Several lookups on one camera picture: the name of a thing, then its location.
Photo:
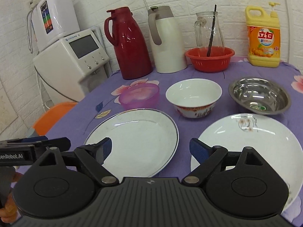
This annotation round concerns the purple floral tablecloth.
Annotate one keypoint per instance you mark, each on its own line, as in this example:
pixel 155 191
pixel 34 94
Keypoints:
pixel 166 202

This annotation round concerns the red thermos jug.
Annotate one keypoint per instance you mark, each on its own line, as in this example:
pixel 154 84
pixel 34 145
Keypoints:
pixel 129 44

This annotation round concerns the yellow dish soap bottle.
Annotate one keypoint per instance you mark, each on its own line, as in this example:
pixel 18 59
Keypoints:
pixel 263 36

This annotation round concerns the orange plastic stool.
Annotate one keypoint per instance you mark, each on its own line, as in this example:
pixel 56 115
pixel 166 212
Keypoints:
pixel 51 117

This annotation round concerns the red plastic colander basket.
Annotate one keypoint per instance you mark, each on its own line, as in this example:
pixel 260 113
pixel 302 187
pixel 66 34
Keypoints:
pixel 218 60

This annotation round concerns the white plate floral print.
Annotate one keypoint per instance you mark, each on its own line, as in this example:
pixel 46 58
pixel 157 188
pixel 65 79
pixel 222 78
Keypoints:
pixel 270 138

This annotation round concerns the white water dispenser machine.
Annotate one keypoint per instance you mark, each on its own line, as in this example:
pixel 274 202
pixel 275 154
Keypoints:
pixel 73 66

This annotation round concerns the purple plastic bowl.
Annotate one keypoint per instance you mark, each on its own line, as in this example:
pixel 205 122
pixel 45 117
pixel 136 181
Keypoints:
pixel 140 96

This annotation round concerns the glass pitcher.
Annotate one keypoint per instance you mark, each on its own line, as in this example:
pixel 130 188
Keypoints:
pixel 202 29

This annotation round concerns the black stirring stick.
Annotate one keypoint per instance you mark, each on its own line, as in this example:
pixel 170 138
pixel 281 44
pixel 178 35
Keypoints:
pixel 212 31

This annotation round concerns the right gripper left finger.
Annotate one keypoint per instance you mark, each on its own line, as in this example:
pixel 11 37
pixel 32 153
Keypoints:
pixel 89 160

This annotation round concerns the person's left hand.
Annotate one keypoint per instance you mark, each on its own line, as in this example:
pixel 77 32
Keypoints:
pixel 9 212

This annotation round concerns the white thermos jug grey handle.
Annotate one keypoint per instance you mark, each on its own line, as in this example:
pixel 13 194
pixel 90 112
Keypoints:
pixel 166 40

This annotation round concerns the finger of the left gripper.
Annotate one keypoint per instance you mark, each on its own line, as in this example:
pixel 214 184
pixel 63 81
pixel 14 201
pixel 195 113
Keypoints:
pixel 63 144
pixel 24 140

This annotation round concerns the stainless steel bowl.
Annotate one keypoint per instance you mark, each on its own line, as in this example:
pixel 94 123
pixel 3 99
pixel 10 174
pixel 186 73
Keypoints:
pixel 261 96

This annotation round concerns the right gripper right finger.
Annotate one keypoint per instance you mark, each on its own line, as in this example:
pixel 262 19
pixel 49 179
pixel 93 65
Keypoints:
pixel 212 160

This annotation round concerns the white ceramic bowl red pattern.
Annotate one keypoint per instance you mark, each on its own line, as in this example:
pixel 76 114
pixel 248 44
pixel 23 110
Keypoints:
pixel 194 98

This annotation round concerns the white water purifier unit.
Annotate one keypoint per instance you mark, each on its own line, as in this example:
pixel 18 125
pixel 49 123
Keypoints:
pixel 52 20

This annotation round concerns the white plate blue rim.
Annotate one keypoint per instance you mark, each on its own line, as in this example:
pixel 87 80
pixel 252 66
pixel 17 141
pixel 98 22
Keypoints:
pixel 143 142

